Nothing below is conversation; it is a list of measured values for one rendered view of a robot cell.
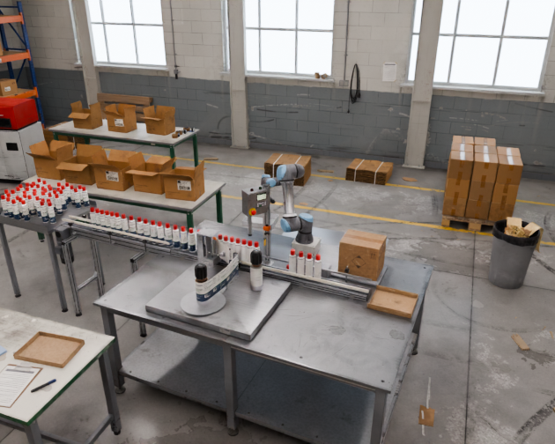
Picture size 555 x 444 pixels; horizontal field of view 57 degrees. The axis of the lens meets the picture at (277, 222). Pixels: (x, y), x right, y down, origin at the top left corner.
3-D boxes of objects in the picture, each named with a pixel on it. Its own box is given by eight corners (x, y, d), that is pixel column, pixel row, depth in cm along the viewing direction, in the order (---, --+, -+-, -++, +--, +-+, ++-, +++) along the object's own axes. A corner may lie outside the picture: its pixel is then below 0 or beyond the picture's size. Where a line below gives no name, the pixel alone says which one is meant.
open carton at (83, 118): (68, 129, 791) (63, 105, 775) (88, 122, 835) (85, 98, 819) (88, 131, 781) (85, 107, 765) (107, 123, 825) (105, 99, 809)
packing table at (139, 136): (56, 176, 827) (48, 129, 794) (89, 161, 895) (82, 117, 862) (177, 195, 759) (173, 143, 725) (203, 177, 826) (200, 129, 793)
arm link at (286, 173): (302, 231, 413) (298, 163, 406) (285, 233, 408) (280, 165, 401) (296, 230, 425) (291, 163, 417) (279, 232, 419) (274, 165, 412)
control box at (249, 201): (241, 212, 389) (240, 189, 381) (262, 208, 397) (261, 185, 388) (248, 218, 381) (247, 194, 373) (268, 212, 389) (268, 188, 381)
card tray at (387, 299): (366, 307, 355) (367, 303, 354) (376, 289, 377) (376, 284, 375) (410, 318, 344) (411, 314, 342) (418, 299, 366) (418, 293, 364)
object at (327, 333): (92, 305, 362) (92, 302, 361) (204, 221, 486) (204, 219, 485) (390, 394, 284) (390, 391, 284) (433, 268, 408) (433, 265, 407)
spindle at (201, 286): (194, 303, 349) (190, 266, 337) (201, 296, 357) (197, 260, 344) (205, 307, 346) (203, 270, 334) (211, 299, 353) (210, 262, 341)
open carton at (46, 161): (28, 180, 594) (21, 148, 578) (55, 167, 632) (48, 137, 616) (56, 183, 583) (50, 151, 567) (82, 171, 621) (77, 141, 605)
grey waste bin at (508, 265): (483, 287, 532) (494, 233, 506) (484, 267, 569) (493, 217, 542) (529, 295, 519) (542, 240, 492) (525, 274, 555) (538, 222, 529)
